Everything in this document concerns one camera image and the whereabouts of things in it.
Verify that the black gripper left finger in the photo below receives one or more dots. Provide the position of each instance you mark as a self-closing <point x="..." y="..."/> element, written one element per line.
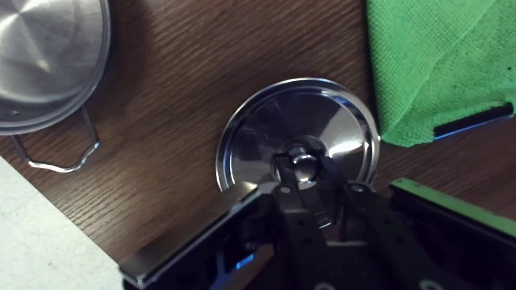
<point x="303" y="245"/>

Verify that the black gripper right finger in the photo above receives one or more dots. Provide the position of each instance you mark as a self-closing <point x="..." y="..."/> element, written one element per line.
<point x="393" y="249"/>

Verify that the silver pot lid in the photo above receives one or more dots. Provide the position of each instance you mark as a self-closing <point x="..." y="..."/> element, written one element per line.
<point x="312" y="113"/>

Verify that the silver pot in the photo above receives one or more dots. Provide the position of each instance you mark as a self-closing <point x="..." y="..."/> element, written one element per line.
<point x="53" y="58"/>

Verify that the green cloth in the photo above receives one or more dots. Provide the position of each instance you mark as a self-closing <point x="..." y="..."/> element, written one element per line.
<point x="440" y="62"/>

